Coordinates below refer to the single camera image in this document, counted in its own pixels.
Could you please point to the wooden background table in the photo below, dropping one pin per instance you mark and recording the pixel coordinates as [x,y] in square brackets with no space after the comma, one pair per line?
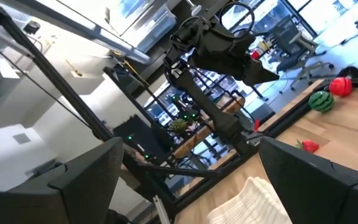
[194,138]

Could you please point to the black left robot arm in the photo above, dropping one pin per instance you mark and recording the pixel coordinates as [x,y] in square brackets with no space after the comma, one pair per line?
[210,112]

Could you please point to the red clamp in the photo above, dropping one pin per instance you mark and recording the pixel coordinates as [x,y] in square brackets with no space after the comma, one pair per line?
[256,125]

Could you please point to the black computer tower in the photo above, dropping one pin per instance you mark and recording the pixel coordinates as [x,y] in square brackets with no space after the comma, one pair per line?
[135,137]

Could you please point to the green striped toy watermelon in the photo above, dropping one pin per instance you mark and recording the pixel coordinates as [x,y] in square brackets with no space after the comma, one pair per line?
[321,101]

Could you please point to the small potted plant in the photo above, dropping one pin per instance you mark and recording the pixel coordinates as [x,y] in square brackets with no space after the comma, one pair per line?
[178,125]

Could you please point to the clear storage bin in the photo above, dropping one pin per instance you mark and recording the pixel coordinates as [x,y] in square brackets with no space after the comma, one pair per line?
[154,28]

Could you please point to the red toy apple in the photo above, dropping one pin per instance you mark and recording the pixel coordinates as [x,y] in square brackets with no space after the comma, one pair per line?
[340,87]

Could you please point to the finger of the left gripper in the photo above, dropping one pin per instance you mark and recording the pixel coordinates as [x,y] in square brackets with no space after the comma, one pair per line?
[259,74]

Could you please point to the red toy strawberry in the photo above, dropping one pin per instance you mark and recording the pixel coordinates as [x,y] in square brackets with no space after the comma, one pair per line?
[310,146]

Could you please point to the white checked cloth towel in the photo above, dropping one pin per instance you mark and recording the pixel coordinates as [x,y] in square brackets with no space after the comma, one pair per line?
[247,205]

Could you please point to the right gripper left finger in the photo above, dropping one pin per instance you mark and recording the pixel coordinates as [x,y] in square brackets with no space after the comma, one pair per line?
[85,186]

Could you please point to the small red container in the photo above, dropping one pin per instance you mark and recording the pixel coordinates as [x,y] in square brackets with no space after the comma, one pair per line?
[255,54]

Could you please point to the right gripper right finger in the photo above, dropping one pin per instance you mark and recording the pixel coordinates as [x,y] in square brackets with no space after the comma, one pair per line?
[315,193]

